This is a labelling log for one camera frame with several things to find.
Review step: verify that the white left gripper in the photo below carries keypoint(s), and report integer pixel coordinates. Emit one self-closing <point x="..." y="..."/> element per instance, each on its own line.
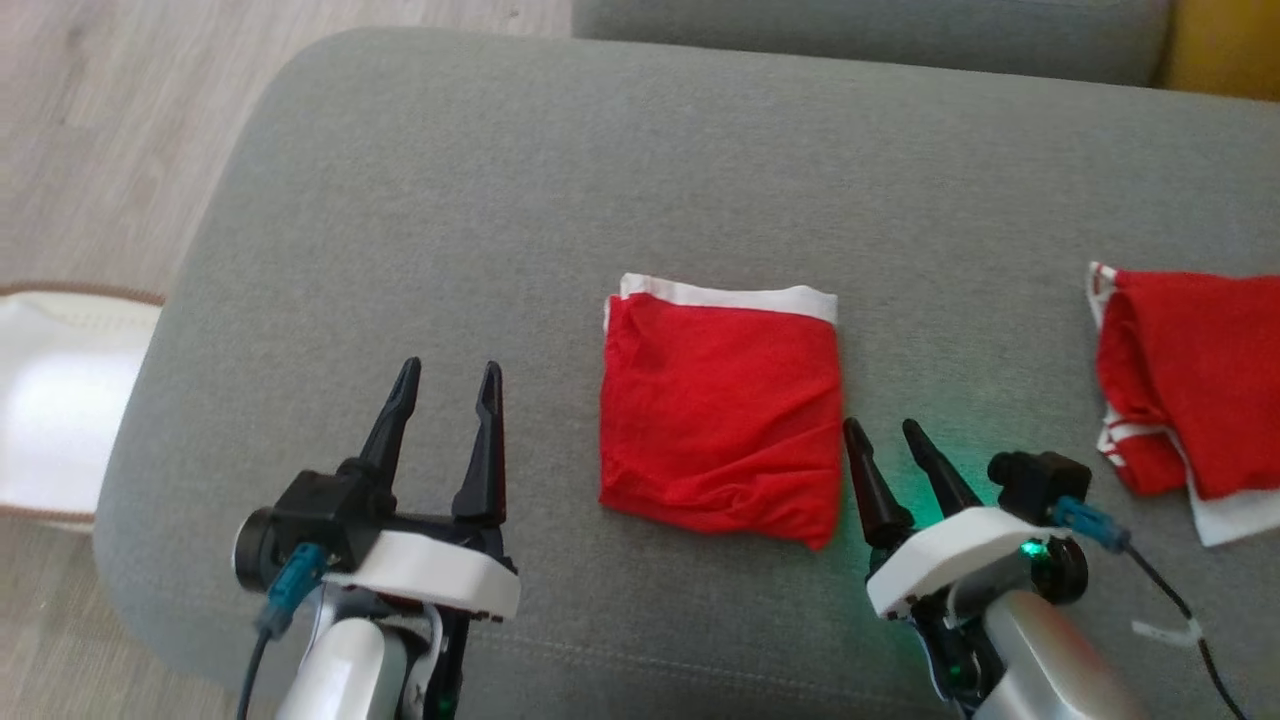
<point x="430" y="575"/>

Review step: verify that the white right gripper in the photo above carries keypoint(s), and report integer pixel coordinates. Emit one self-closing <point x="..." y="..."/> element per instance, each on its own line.
<point x="945" y="560"/>

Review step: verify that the red mesh shorts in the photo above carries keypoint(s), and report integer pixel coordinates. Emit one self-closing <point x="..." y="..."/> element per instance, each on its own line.
<point x="720" y="410"/>

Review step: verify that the red basketball jersey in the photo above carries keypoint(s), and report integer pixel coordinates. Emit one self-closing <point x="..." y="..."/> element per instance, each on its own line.
<point x="1190" y="380"/>

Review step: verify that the grey sofa seat cushion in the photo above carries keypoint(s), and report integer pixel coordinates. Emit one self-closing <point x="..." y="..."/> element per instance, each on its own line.
<point x="450" y="220"/>

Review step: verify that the white laundry basket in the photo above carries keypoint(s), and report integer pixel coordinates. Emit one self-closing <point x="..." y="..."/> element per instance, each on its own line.
<point x="60" y="410"/>

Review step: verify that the grey sofa back cushion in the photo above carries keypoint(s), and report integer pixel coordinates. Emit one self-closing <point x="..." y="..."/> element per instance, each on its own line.
<point x="870" y="35"/>

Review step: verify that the yellow cushion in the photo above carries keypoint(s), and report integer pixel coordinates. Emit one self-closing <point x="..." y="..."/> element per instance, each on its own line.
<point x="1225" y="45"/>

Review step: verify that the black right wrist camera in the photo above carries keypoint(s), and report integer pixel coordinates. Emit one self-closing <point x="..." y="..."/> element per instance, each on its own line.
<point x="1040" y="480"/>

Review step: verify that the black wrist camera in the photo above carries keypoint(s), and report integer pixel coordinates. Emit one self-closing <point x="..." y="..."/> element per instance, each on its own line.
<point x="1040" y="480"/>
<point x="320" y="510"/>

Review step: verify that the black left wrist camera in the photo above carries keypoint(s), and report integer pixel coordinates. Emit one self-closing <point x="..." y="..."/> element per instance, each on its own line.
<point x="320" y="510"/>

